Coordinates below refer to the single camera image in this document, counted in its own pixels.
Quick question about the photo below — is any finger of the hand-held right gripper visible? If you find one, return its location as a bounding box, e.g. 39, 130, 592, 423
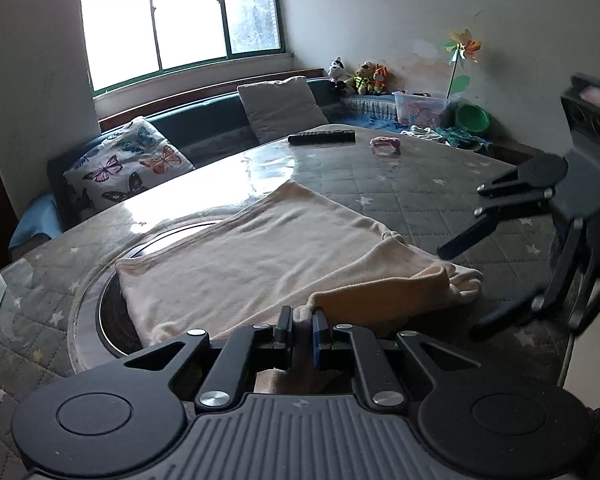
437, 164, 555, 261
467, 217, 600, 341

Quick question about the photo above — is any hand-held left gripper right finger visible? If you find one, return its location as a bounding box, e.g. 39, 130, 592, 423
311, 308, 483, 407

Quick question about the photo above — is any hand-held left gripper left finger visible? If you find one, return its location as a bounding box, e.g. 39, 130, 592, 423
122, 305, 295, 409

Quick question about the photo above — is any cream sweatshirt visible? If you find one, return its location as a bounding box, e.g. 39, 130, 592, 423
115, 180, 483, 396

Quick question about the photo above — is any teal clothes heap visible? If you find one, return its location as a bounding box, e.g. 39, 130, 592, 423
400, 125, 493, 153

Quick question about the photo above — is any green plastic basin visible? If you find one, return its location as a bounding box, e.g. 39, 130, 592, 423
455, 102, 491, 133

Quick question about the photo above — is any pink hair scrunchie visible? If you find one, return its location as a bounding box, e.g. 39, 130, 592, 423
370, 136, 402, 157

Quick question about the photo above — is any clear plastic storage box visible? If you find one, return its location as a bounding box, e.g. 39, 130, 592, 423
393, 91, 453, 128

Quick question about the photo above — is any blue quilted seat cover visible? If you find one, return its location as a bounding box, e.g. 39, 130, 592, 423
340, 95, 406, 133

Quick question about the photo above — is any round black hotplate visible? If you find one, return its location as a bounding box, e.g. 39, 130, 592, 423
96, 272, 146, 356

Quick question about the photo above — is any black remote control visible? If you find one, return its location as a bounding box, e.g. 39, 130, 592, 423
287, 129, 357, 146

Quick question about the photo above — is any orange fox plush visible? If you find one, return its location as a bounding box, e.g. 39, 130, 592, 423
371, 64, 391, 96

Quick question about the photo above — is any colourful toy pinwheel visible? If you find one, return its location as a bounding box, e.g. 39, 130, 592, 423
444, 29, 482, 101

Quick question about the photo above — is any tiger plush with yellow vest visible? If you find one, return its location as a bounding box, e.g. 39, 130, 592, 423
352, 61, 376, 95

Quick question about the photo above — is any black and white cow plush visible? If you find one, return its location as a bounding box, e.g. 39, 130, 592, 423
327, 56, 350, 86

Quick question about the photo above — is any plain white pillow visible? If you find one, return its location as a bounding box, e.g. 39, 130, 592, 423
237, 76, 329, 144

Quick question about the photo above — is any teal corner sofa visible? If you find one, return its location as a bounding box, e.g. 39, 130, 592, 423
9, 77, 406, 261

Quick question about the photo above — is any butterfly print pillow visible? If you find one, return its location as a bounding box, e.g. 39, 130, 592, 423
62, 116, 195, 213

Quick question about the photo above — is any blue blanket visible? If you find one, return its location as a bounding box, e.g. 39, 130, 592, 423
9, 192, 63, 261

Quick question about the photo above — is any green framed window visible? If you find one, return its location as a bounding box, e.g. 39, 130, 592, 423
80, 0, 287, 93

